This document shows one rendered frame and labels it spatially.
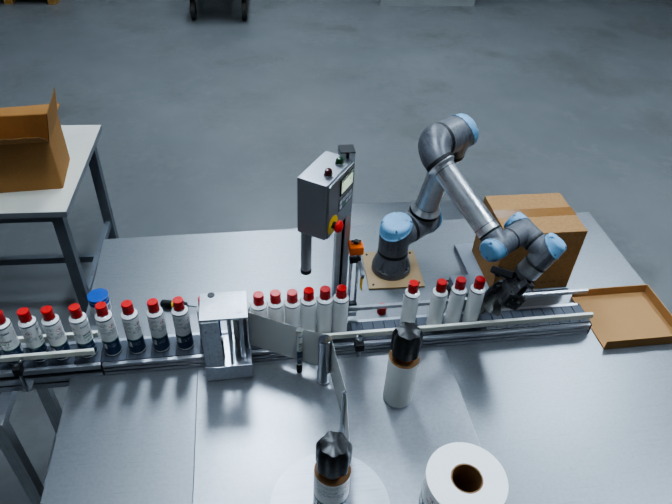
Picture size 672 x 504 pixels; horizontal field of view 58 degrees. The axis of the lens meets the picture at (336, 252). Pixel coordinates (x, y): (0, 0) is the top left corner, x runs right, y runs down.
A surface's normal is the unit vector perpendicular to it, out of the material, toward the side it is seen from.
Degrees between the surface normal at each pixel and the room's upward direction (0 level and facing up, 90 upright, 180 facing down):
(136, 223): 0
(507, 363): 0
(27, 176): 90
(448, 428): 0
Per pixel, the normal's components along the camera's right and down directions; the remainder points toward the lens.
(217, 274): 0.04, -0.77
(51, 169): 0.19, 0.63
